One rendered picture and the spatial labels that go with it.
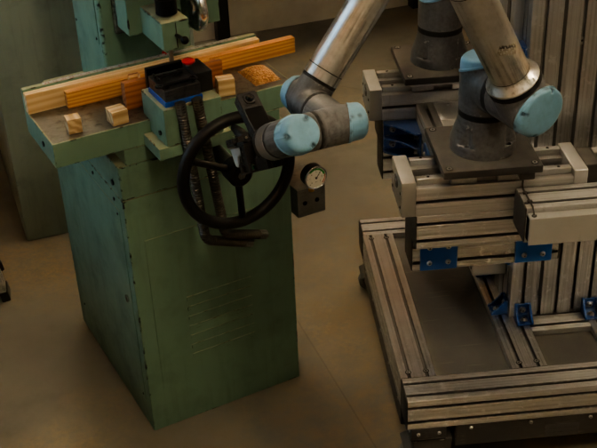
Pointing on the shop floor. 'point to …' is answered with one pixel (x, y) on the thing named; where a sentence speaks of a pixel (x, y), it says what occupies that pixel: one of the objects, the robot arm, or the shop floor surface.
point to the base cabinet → (183, 292)
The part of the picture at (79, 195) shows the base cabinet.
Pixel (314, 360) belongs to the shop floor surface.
